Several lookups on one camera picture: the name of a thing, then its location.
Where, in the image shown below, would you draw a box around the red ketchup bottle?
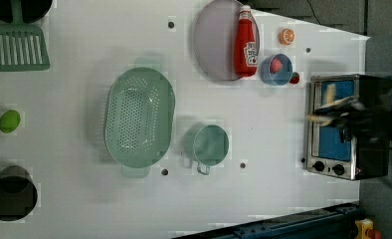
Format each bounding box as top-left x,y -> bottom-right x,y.
234,5 -> 258,78

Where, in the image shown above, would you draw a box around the orange slice toy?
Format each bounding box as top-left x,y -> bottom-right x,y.
279,29 -> 295,46

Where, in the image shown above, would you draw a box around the red strawberry toy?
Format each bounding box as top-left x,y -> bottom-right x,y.
290,72 -> 300,85

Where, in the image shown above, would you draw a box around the blue frame rail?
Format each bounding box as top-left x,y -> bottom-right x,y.
174,203 -> 364,239

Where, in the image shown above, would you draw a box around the lilac round plate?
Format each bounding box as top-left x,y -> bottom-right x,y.
193,0 -> 260,81

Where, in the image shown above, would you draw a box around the green measuring cup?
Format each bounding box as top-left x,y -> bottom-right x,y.
183,124 -> 230,175

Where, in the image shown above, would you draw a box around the pink strawberry toy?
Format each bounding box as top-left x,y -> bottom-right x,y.
270,58 -> 283,74

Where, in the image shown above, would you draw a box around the green slotted spatula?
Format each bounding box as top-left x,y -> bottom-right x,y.
0,13 -> 51,72

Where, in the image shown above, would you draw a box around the yellow red clamp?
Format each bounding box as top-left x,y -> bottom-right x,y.
354,218 -> 382,239

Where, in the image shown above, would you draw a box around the blue bowl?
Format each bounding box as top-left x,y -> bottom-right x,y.
261,54 -> 293,86

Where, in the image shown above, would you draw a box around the black toaster oven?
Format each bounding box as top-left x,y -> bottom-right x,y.
304,75 -> 392,180

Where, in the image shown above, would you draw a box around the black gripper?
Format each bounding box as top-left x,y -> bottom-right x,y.
327,103 -> 391,143

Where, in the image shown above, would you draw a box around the green lime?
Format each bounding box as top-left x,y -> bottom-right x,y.
0,110 -> 21,133

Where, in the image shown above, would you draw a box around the black cylindrical holder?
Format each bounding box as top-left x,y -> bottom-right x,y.
0,0 -> 54,24

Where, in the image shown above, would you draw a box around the black cylindrical cup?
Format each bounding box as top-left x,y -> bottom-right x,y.
0,165 -> 38,221

